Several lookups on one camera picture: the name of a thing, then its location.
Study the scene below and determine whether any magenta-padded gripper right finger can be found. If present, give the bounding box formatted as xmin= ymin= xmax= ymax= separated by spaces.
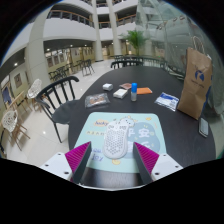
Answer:
xmin=132 ymin=141 xmax=184 ymax=185

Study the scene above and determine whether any light teal printed mouse pad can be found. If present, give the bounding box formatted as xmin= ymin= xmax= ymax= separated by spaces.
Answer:
xmin=73 ymin=112 xmax=168 ymax=174

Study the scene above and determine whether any white plastic packet blue print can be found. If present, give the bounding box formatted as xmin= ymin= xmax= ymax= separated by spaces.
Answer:
xmin=154 ymin=91 xmax=180 ymax=112

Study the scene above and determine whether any small bottle with blue cap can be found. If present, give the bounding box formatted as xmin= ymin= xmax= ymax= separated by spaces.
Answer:
xmin=130 ymin=82 xmax=138 ymax=102

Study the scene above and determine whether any brown paper bag blue logo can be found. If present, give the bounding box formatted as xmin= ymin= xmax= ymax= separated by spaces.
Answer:
xmin=176 ymin=35 xmax=213 ymax=121

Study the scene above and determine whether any white perforated computer mouse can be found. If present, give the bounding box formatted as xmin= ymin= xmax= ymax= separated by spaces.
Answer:
xmin=102 ymin=118 xmax=131 ymax=160

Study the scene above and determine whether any group of dark chairs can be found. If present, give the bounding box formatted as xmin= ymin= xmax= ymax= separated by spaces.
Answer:
xmin=48 ymin=59 xmax=96 ymax=83

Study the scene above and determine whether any small white square box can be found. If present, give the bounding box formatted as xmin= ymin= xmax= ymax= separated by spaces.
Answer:
xmin=102 ymin=82 xmax=114 ymax=92

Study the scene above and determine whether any white flat box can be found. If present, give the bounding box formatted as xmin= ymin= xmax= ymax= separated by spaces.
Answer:
xmin=112 ymin=88 xmax=129 ymax=100

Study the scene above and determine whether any clear plastic snack packet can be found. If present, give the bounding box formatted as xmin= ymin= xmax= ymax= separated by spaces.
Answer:
xmin=84 ymin=92 xmax=111 ymax=109

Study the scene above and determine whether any black wooden chair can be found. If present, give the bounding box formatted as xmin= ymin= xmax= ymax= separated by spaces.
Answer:
xmin=110 ymin=59 xmax=144 ymax=70
xmin=35 ymin=75 xmax=81 ymax=144

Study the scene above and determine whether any green potted plant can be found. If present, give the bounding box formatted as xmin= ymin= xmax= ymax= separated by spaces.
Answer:
xmin=123 ymin=29 xmax=150 ymax=56

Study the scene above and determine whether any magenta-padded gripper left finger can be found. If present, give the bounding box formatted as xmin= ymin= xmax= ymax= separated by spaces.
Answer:
xmin=39 ymin=141 xmax=94 ymax=185

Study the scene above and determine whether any orange flat packet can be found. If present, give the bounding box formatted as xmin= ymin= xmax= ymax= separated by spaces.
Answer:
xmin=136 ymin=87 xmax=154 ymax=96

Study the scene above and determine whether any white lattice chair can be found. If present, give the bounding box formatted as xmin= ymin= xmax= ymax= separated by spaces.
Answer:
xmin=0 ymin=109 xmax=31 ymax=152
xmin=26 ymin=78 xmax=44 ymax=102

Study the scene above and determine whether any brown flat packet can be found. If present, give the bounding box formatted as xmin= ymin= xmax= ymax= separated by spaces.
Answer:
xmin=119 ymin=82 xmax=133 ymax=91

